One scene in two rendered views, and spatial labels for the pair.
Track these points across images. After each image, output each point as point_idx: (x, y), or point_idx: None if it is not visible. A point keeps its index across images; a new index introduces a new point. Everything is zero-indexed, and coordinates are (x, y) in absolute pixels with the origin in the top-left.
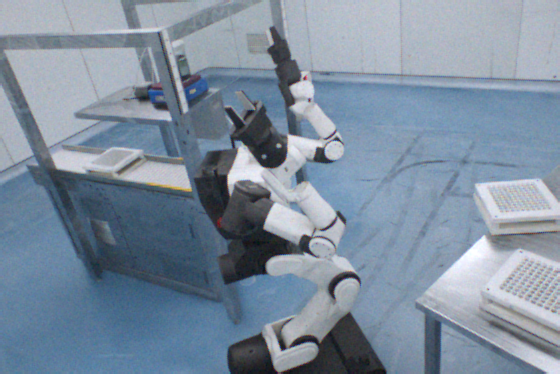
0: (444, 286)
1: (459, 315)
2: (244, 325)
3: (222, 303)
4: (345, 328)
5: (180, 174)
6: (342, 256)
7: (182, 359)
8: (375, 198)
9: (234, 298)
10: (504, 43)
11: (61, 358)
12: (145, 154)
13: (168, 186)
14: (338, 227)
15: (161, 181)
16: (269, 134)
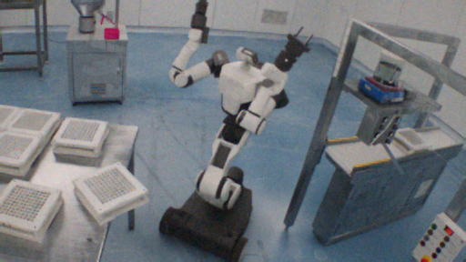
0: (129, 136)
1: (116, 126)
2: (279, 229)
3: (309, 232)
4: (210, 229)
5: (371, 156)
6: (219, 185)
7: (281, 198)
8: None
9: (288, 211)
10: None
11: (326, 170)
12: (413, 154)
13: (349, 137)
14: (170, 69)
15: (369, 147)
16: (195, 13)
